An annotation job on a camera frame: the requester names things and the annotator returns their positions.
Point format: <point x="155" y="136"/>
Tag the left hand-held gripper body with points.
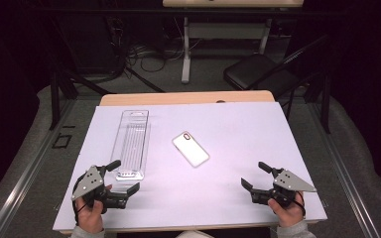
<point x="89" y="181"/>

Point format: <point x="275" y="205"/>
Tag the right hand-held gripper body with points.
<point x="289" y="181"/>

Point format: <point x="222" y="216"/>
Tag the clear plastic tray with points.
<point x="132" y="145"/>

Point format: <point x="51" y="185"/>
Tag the frosted translucent phone case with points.
<point x="191" y="149"/>

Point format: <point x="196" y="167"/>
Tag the person's right hand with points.
<point x="287" y="214"/>

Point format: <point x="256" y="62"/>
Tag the person's left hand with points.
<point x="91" y="218"/>

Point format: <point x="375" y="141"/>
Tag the person's leg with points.
<point x="193" y="235"/>

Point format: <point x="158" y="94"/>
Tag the black metal stand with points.
<point x="55" y="95"/>

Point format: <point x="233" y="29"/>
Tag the wooden table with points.
<point x="178" y="97"/>

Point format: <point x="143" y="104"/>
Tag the black folding chair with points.
<point x="254" y="71"/>

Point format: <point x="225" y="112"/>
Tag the black equipment cabinet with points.
<point x="89" y="43"/>

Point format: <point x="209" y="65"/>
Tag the black horizontal bar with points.
<point x="145" y="11"/>

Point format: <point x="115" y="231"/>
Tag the white-legged desk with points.
<point x="231" y="3"/>

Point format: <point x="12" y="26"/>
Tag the aluminium floor rail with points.
<point x="23" y="178"/>
<point x="344" y="178"/>

